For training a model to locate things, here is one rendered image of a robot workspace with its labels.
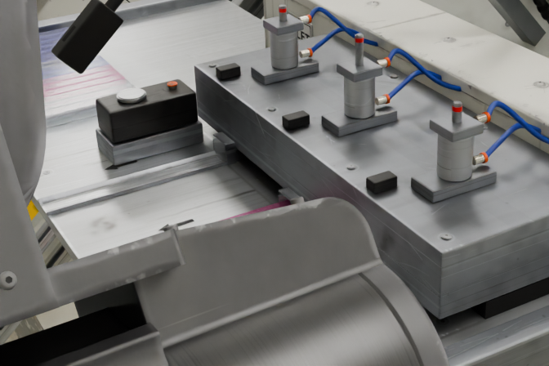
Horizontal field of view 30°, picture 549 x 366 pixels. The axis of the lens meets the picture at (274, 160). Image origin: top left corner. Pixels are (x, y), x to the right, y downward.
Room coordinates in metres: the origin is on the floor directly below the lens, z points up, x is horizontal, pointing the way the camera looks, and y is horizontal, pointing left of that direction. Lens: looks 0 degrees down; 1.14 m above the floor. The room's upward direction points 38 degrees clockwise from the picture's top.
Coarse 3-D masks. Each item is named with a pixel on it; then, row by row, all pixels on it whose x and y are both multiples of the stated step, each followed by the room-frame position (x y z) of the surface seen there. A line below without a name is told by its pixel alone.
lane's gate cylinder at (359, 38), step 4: (356, 36) 0.71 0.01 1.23; (360, 36) 0.71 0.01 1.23; (356, 40) 0.71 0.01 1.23; (360, 40) 0.71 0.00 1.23; (356, 44) 0.71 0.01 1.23; (360, 44) 0.71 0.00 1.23; (356, 48) 0.71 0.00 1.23; (360, 48) 0.71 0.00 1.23; (356, 52) 0.71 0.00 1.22; (360, 52) 0.71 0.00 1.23; (356, 56) 0.71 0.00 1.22; (360, 56) 0.71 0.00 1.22; (356, 60) 0.71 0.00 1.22; (360, 60) 0.71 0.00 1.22; (356, 64) 0.72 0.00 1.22; (360, 64) 0.71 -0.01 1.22
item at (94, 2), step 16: (96, 0) 0.65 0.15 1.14; (80, 16) 0.65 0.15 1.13; (96, 16) 0.64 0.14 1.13; (112, 16) 0.65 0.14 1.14; (80, 32) 0.64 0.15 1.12; (96, 32) 0.65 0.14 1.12; (112, 32) 0.65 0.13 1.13; (64, 48) 0.64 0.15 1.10; (80, 48) 0.65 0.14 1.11; (96, 48) 0.65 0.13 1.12; (80, 64) 0.65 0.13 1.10
